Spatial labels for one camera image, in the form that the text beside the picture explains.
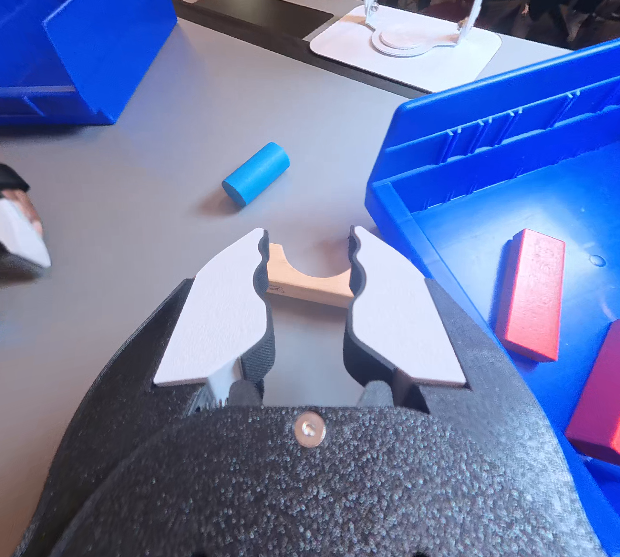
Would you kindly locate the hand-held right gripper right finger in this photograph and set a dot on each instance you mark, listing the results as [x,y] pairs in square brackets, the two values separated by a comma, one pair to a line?
[402,324]

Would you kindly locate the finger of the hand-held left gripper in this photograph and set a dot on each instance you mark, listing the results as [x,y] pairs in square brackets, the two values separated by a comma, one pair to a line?
[21,237]

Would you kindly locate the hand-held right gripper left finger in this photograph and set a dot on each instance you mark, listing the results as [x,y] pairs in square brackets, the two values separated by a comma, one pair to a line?
[213,324]

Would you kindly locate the pale wooden arch block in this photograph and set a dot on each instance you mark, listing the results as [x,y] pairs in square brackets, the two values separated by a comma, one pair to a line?
[305,286]

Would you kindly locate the blue plastic bin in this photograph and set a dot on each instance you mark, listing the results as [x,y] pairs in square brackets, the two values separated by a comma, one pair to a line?
[107,24]
[465,228]

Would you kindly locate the red wooden block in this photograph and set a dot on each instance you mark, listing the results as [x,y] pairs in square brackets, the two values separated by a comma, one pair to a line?
[533,295]
[599,402]

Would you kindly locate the blue wooden cylinder block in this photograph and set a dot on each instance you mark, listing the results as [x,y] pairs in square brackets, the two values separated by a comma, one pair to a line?
[257,174]

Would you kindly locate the white document stand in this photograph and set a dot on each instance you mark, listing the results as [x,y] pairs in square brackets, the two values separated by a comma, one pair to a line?
[417,48]

